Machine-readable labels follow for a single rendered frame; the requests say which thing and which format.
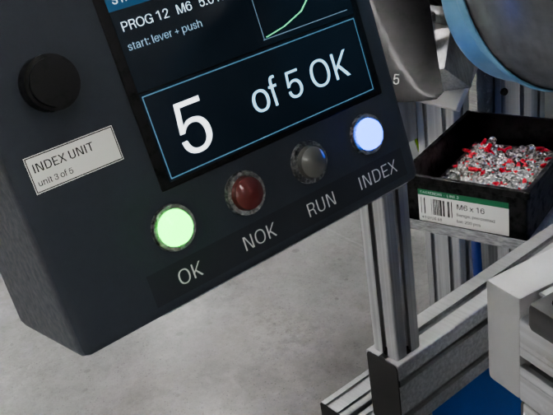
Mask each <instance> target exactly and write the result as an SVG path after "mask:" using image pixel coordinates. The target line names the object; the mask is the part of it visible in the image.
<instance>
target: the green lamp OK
mask: <svg viewBox="0 0 553 415"><path fill-rule="evenodd" d="M195 233H196V222H195V218H194V216H193V214H192V213H191V212H190V210H189V209H187V208H186V207H185V206H183V205H180V204H178V203H169V204H166V205H164V206H163V207H161V208H159V209H158V210H157V211H156V213H155V215H154V216H153V218H152V221H151V236H152V238H153V240H154V241H155V243H156V244H157V246H159V247H160V248H161V249H163V250H165V251H169V252H174V251H180V250H182V249H184V248H186V247H187V246H188V245H189V244H190V243H191V242H192V240H193V238H194V236H195Z"/></svg>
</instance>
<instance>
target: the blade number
mask: <svg viewBox="0 0 553 415"><path fill-rule="evenodd" d="M389 74H390V77H391V80H392V84H393V87H403V78H404V70H390V73H389Z"/></svg>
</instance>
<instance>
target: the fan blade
mask: <svg viewBox="0 0 553 415"><path fill-rule="evenodd" d="M369 2H370V5H371V8H372V12H373V14H374V20H375V23H376V26H377V30H378V33H379V38H380V41H381V45H382V47H383V53H384V56H385V59H386V62H387V65H388V70H389V72H390V70H404V78H403V87H394V88H393V89H394V92H395V95H396V98H397V102H415V101H426V100H437V99H438V98H439V96H440V95H441V94H442V93H443V92H444V89H443V84H442V79H441V75H440V70H439V60H438V55H437V50H436V45H435V35H434V29H433V23H432V17H431V11H430V0H369Z"/></svg>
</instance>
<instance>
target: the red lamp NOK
mask: <svg viewBox="0 0 553 415"><path fill-rule="evenodd" d="M265 195H266V190H265V186H264V183H263V181H262V179H261V178H260V176H258V175H257V174H256V173H254V172H252V171H249V170H239V171H237V172H235V173H234V174H233V175H232V176H231V177H230V178H229V179H228V181H227V183H226V185H225V202H226V204H227V206H228V208H229V209H230V210H231V211H232V212H233V213H235V214H237V215H239V216H248V215H251V214H254V213H255V212H257V211H258V210H259V209H260V208H261V206H262V205H263V202H264V200H265Z"/></svg>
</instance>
